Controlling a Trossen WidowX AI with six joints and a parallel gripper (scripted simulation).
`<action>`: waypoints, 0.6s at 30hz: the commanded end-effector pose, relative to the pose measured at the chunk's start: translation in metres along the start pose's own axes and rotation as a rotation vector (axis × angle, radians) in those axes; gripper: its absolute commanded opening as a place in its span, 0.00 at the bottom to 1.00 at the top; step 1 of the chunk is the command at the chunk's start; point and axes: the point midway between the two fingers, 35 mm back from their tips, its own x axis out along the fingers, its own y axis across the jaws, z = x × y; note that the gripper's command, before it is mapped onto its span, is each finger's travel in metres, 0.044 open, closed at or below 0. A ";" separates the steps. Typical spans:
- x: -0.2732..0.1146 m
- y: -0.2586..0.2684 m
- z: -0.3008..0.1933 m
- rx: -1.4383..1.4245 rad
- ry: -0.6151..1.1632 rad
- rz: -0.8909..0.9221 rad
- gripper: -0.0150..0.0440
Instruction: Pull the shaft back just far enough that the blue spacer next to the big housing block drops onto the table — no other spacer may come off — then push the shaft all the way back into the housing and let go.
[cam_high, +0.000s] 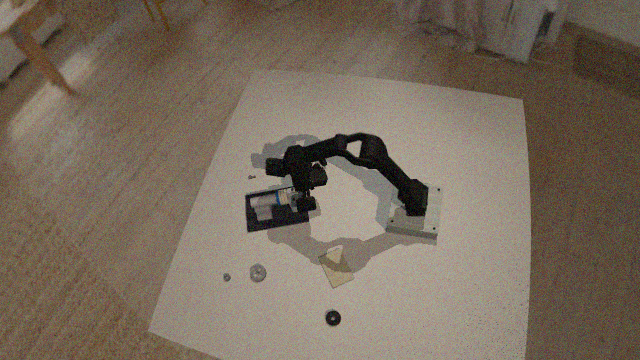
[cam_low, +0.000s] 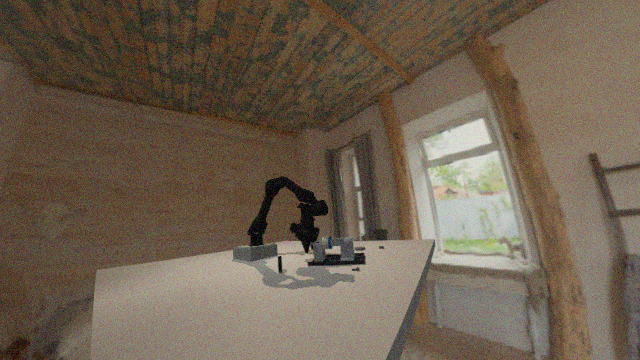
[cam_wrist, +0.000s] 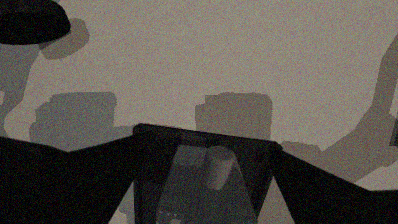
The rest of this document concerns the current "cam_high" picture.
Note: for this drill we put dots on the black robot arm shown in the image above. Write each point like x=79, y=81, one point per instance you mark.
x=297, y=161

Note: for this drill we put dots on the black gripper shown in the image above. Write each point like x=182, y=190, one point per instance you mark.
x=307, y=203

